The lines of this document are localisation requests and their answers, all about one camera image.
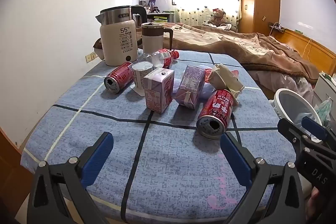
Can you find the person's right hand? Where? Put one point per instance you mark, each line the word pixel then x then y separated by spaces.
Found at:
pixel 315 203

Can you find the white mug with brown band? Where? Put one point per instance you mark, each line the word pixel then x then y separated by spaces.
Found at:
pixel 152 40

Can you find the pale blue bin liner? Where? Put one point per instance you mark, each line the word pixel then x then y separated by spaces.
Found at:
pixel 300 116

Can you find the red plastic wrapper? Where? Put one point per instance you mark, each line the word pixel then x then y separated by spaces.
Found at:
pixel 208 74

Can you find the bed with brown blanket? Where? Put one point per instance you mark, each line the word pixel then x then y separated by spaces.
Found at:
pixel 236 48

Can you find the white round bin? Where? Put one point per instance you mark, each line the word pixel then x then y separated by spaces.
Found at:
pixel 291 103

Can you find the wooden headboard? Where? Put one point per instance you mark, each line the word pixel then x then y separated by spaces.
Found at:
pixel 296 40

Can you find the pink milk carton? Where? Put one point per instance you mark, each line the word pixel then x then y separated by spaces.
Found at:
pixel 189 85
pixel 157 92

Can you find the brown wooden furniture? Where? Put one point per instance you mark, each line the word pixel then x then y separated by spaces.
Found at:
pixel 10 182

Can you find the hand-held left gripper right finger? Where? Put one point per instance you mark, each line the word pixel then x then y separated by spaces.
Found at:
pixel 235 161

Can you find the black wall shelf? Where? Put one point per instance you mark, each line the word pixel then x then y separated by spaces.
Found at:
pixel 275 27

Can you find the cluttered desk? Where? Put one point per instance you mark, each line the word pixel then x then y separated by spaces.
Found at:
pixel 160 16

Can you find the tan paper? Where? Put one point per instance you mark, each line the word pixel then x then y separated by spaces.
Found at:
pixel 225 78

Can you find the red drink can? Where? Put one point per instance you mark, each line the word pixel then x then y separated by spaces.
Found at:
pixel 214 111
pixel 119 75

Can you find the brown teddy bear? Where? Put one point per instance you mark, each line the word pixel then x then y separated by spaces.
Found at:
pixel 218 16

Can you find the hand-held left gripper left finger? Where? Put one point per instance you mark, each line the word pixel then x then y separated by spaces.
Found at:
pixel 97 158

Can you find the white nightstand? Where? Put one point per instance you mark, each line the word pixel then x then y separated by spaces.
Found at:
pixel 324 85

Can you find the white paper cup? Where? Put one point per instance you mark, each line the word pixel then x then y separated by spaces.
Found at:
pixel 140 77

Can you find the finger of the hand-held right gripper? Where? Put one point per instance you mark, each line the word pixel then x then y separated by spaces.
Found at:
pixel 290 132
pixel 312 127

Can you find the green printed plastic bag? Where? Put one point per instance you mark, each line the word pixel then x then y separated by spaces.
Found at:
pixel 324 108

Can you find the wall socket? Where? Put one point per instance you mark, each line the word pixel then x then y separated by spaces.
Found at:
pixel 90 57

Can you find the pale pink duvet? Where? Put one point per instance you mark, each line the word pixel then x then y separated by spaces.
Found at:
pixel 283 82

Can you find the cream electric kettle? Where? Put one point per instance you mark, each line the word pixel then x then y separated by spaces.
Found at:
pixel 120 40

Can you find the clear bottle with red label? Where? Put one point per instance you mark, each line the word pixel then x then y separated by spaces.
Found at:
pixel 164 56

